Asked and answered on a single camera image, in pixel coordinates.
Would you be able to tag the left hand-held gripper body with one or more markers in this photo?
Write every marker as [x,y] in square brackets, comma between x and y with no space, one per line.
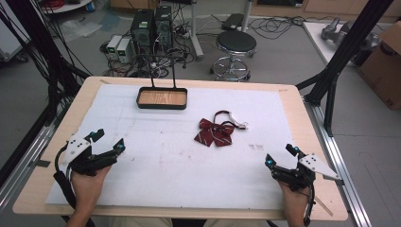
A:
[77,148]

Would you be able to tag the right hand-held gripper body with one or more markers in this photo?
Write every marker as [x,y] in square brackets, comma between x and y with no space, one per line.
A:
[298,176]

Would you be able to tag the person's right hand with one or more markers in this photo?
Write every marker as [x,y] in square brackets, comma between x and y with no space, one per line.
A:
[295,203]

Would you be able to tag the person's left hand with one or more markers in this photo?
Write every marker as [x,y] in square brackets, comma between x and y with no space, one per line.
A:
[86,192]

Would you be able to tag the black tape strip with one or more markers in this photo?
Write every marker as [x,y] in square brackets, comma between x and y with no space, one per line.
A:
[42,163]

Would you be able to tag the thin wooden stick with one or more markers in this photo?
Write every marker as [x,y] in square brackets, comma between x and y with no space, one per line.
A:
[324,205]

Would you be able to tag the white foam board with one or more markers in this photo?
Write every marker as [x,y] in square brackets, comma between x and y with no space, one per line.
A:
[157,170]

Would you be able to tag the red striped bow tie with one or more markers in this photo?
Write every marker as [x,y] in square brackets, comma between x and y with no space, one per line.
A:
[216,132]

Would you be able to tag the black tray with wooden bottom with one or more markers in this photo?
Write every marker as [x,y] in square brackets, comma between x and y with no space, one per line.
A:
[162,98]

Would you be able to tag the grey bench power supply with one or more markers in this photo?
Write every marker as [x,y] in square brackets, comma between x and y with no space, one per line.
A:
[124,50]
[113,45]

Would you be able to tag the clear plastic sheet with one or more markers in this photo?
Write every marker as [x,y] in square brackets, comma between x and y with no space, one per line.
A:
[78,30]

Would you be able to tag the white side table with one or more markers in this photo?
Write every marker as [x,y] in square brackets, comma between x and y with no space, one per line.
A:
[318,41]

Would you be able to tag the black computer tower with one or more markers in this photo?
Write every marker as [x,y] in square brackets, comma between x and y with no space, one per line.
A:
[164,26]
[142,31]

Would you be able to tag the brown cardboard box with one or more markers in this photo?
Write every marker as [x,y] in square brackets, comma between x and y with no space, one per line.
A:
[383,69]

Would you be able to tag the black round stool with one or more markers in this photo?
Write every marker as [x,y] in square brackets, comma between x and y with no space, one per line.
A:
[236,42]

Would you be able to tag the grey machine on white table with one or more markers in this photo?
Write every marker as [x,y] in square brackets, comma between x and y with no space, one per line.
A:
[346,31]

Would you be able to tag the white table leg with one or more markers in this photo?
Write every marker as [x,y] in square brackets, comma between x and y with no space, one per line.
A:
[196,31]

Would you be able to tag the black flat box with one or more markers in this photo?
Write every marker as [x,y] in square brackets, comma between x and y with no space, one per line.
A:
[232,21]

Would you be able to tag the aluminium rail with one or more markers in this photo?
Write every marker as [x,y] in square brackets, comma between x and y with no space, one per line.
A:
[23,157]
[340,164]

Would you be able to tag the black metal frame strut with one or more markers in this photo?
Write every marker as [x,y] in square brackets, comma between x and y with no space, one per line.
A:
[346,47]
[44,53]

